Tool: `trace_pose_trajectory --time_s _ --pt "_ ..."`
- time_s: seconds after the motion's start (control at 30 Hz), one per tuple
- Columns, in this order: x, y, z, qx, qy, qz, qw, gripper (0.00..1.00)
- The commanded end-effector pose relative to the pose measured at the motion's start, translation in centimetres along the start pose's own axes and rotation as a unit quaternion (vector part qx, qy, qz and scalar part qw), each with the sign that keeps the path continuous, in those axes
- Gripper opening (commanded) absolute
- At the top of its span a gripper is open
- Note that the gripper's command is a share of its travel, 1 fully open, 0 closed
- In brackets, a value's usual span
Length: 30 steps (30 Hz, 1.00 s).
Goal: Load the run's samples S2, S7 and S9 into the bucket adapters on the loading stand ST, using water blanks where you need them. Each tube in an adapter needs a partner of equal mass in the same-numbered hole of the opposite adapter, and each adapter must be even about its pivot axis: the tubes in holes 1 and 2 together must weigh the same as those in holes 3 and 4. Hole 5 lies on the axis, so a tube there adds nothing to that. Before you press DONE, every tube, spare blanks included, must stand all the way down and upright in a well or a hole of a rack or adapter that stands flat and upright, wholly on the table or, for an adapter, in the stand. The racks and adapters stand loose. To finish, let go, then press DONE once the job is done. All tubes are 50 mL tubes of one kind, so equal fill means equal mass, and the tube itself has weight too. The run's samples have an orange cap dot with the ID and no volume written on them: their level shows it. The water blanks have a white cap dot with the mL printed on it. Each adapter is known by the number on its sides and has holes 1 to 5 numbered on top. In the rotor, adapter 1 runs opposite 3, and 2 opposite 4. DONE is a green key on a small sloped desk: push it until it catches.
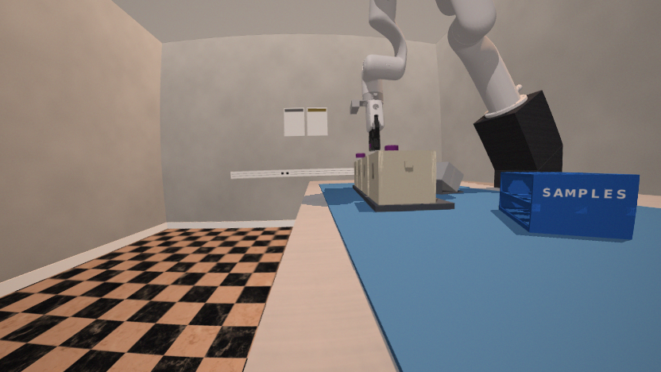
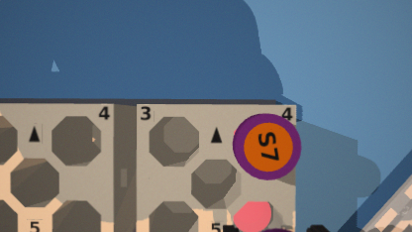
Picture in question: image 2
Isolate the blue bench mat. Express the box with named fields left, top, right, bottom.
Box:
left=0, top=0, right=412, bottom=232

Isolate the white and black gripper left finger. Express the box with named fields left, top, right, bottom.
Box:
left=223, top=225, right=240, bottom=232

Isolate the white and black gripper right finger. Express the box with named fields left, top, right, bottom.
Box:
left=306, top=225, right=330, bottom=232

